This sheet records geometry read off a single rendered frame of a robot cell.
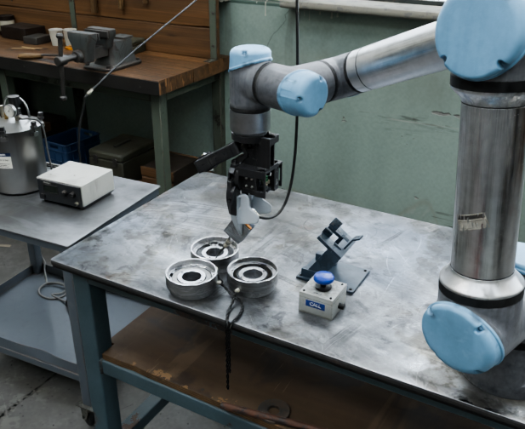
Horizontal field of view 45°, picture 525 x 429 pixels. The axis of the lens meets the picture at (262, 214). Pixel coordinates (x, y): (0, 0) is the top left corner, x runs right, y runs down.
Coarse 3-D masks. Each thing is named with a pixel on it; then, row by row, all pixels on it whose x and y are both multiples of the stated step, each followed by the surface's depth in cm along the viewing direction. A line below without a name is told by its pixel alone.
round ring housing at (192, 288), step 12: (180, 264) 133; (192, 264) 134; (204, 264) 133; (168, 276) 129; (180, 276) 129; (192, 276) 132; (204, 276) 129; (216, 276) 128; (168, 288) 127; (180, 288) 125; (192, 288) 124; (204, 288) 126
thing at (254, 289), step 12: (240, 264) 134; (276, 264) 132; (228, 276) 128; (240, 276) 129; (252, 276) 133; (264, 276) 130; (276, 276) 128; (240, 288) 126; (252, 288) 126; (264, 288) 126
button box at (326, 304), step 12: (312, 288) 123; (324, 288) 122; (336, 288) 123; (300, 300) 123; (312, 300) 121; (324, 300) 120; (336, 300) 121; (312, 312) 122; (324, 312) 121; (336, 312) 122
